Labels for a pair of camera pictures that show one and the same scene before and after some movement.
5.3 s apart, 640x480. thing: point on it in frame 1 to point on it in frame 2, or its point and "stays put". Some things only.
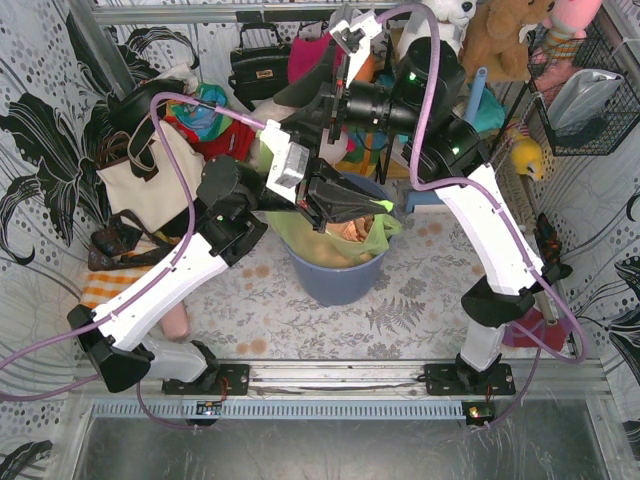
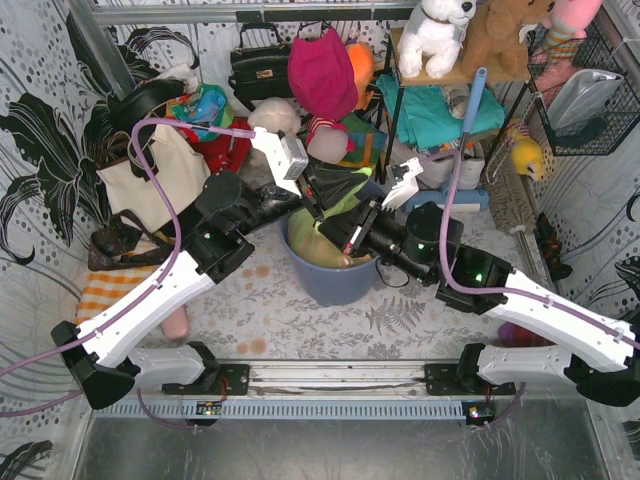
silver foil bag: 581,96 stays put
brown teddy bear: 493,40 stays put
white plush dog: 453,18 stays put
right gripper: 333,107 to 363,227
